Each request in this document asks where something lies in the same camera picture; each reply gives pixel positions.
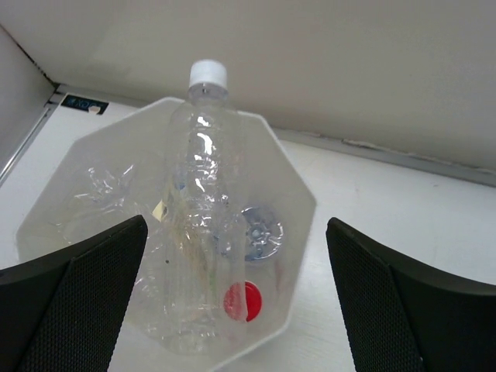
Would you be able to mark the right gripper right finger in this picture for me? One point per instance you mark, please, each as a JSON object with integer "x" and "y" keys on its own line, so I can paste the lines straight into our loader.
{"x": 401, "y": 314}

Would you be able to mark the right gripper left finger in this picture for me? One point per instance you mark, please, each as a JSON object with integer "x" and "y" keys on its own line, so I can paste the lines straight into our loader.
{"x": 64, "y": 311}

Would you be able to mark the clear crushed plastic bottle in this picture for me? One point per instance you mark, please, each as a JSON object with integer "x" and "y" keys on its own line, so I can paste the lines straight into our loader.
{"x": 97, "y": 202}

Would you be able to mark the blue label crushed bottle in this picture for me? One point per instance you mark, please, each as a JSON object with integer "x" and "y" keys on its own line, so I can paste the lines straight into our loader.
{"x": 264, "y": 233}

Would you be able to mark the large white cap bottle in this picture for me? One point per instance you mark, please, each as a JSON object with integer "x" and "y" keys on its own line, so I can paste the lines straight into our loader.
{"x": 198, "y": 250}

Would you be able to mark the white octagonal plastic bin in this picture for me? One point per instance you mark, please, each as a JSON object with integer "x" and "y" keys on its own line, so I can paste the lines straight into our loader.
{"x": 270, "y": 180}

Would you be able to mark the left blue logo sticker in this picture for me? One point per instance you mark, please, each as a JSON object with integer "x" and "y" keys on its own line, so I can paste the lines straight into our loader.
{"x": 84, "y": 104}

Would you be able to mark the left aluminium frame rail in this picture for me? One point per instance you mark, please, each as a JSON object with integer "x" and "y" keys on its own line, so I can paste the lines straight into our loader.
{"x": 18, "y": 134}

